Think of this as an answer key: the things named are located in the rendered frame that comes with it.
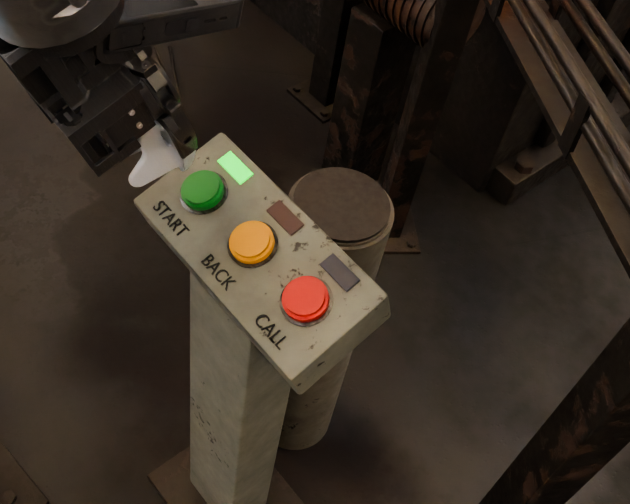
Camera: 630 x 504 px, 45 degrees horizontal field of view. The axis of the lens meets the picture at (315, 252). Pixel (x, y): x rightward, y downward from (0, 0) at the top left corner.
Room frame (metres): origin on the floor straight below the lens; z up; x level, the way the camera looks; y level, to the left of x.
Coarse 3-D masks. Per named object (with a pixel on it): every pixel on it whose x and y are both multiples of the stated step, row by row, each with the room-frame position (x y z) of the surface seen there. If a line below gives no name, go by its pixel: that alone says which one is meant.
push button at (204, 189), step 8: (192, 176) 0.48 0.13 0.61; (200, 176) 0.48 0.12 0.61; (208, 176) 0.48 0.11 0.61; (216, 176) 0.48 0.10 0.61; (184, 184) 0.47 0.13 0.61; (192, 184) 0.47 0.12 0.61; (200, 184) 0.47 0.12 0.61; (208, 184) 0.47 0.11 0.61; (216, 184) 0.47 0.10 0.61; (184, 192) 0.46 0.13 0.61; (192, 192) 0.47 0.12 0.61; (200, 192) 0.47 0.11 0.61; (208, 192) 0.47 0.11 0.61; (216, 192) 0.47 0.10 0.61; (184, 200) 0.46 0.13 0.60; (192, 200) 0.46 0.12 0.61; (200, 200) 0.46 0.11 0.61; (208, 200) 0.46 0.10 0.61; (216, 200) 0.46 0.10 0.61; (192, 208) 0.45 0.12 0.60; (200, 208) 0.45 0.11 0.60; (208, 208) 0.46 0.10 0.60
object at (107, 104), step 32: (96, 32) 0.37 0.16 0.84; (32, 64) 0.35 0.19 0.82; (64, 64) 0.37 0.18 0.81; (96, 64) 0.39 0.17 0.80; (128, 64) 0.40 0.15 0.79; (32, 96) 0.38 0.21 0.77; (64, 96) 0.37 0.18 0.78; (96, 96) 0.38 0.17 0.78; (128, 96) 0.38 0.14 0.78; (64, 128) 0.35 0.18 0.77; (96, 128) 0.36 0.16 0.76; (128, 128) 0.39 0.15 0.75; (96, 160) 0.37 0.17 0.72
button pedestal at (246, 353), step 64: (256, 192) 0.48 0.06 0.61; (192, 256) 0.41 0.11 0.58; (320, 256) 0.42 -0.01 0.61; (192, 320) 0.43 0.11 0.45; (256, 320) 0.36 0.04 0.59; (320, 320) 0.36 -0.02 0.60; (384, 320) 0.39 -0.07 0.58; (192, 384) 0.43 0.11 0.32; (256, 384) 0.38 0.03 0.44; (192, 448) 0.43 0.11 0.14; (256, 448) 0.39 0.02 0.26
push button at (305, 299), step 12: (288, 288) 0.38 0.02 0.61; (300, 288) 0.38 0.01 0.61; (312, 288) 0.38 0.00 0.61; (324, 288) 0.38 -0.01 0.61; (288, 300) 0.37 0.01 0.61; (300, 300) 0.37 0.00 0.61; (312, 300) 0.37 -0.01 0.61; (324, 300) 0.37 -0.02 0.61; (288, 312) 0.36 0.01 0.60; (300, 312) 0.36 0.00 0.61; (312, 312) 0.36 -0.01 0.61; (324, 312) 0.37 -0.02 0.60
